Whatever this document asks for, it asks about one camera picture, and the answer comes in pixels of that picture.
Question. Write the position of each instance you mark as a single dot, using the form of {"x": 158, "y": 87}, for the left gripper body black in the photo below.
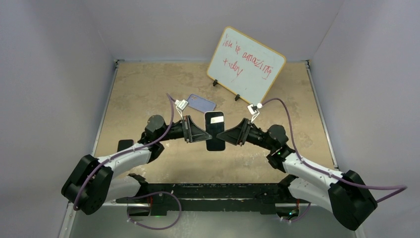
{"x": 179, "y": 130}

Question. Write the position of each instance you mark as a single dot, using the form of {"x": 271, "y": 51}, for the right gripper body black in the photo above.
{"x": 254, "y": 136}

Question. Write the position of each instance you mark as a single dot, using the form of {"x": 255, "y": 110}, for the black phone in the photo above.
{"x": 214, "y": 124}
{"x": 124, "y": 144}

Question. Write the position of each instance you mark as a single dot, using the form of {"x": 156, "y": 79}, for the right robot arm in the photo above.
{"x": 342, "y": 194}

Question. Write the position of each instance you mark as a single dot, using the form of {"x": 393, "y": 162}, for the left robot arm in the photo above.
{"x": 90, "y": 183}

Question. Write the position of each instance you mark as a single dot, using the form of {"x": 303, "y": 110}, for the purple phone case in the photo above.
{"x": 200, "y": 104}

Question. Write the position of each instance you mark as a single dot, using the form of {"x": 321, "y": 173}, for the black phone on table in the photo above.
{"x": 124, "y": 144}

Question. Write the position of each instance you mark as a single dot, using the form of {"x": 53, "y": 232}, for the whiteboard with red writing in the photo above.
{"x": 245, "y": 66}

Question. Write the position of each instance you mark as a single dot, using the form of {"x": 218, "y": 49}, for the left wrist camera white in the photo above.
{"x": 180, "y": 106}

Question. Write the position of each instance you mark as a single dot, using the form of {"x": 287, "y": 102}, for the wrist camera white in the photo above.
{"x": 180, "y": 106}
{"x": 254, "y": 111}

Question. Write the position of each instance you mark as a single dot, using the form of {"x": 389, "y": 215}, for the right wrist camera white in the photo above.
{"x": 254, "y": 111}

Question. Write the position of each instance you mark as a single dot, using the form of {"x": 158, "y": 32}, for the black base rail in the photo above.
{"x": 265, "y": 198}

